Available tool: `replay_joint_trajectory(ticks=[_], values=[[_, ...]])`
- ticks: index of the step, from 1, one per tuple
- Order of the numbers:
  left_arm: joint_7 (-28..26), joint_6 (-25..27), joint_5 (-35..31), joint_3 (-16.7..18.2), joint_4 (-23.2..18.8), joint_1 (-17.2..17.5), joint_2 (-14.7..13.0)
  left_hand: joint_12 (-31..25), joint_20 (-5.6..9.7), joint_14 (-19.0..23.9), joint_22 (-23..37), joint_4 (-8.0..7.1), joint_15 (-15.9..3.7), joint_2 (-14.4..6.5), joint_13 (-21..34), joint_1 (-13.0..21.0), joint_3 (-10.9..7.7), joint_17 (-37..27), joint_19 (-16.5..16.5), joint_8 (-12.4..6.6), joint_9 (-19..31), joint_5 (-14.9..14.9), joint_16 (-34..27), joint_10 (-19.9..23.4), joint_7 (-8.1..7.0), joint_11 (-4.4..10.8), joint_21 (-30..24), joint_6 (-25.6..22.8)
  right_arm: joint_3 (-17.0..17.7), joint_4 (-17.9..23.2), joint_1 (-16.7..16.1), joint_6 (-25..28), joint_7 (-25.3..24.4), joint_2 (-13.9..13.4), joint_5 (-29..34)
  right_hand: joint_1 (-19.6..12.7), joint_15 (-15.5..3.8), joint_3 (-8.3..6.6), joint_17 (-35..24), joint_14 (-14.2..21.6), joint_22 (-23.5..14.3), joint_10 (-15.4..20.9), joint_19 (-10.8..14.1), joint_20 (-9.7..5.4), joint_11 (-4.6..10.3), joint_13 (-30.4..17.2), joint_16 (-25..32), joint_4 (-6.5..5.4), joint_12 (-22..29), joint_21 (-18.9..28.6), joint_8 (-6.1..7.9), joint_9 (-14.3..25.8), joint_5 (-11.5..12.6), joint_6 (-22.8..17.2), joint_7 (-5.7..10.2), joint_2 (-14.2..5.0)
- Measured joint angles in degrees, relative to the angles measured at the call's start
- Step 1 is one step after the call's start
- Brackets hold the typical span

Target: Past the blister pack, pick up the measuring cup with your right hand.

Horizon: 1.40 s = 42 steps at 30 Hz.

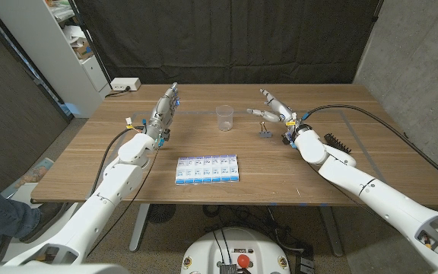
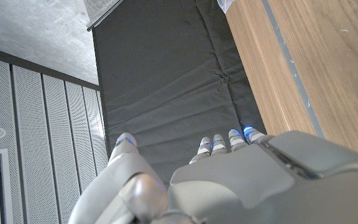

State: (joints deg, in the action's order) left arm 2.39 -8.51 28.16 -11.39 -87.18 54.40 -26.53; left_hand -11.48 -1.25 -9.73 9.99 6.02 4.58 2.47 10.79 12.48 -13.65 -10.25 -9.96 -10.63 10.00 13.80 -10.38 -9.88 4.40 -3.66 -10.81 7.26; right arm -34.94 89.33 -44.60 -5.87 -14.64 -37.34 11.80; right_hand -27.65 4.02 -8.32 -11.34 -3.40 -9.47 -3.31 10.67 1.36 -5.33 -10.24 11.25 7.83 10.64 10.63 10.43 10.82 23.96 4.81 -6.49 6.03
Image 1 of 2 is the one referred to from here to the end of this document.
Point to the blue white pill organizer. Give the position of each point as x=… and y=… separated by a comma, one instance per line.
x=207, y=169

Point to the cardboard box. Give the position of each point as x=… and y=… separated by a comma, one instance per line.
x=83, y=49

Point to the dark shoe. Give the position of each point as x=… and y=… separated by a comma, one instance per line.
x=48, y=213

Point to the white floor platform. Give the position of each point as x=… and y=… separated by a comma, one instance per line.
x=21, y=194

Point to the red emergency button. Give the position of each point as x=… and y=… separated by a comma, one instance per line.
x=243, y=261

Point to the round black floor fan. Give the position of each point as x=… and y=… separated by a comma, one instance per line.
x=162, y=213

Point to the clear plastic measuring cup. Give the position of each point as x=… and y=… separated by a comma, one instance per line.
x=224, y=122

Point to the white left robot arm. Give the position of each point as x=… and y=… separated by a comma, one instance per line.
x=116, y=179

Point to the colourful magazine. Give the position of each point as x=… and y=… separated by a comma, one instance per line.
x=34, y=173

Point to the white paper stack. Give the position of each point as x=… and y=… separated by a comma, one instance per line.
x=73, y=33

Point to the black comb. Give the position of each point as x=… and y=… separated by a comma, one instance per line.
x=337, y=144

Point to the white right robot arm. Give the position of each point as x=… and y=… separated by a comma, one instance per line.
x=356, y=179

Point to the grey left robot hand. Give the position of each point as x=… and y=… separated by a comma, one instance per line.
x=162, y=114

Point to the black curtain backdrop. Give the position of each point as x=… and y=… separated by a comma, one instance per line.
x=223, y=38

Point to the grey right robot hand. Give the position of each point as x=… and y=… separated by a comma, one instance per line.
x=281, y=112

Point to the white power strip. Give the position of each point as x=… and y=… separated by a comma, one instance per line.
x=126, y=83

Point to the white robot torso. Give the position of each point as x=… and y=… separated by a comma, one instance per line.
x=204, y=251

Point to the grey binder clip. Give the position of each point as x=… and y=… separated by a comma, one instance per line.
x=265, y=134

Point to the white table leg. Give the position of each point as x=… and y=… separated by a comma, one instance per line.
x=139, y=228
x=333, y=232

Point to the white shelf cabinet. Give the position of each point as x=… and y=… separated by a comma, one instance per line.
x=51, y=57

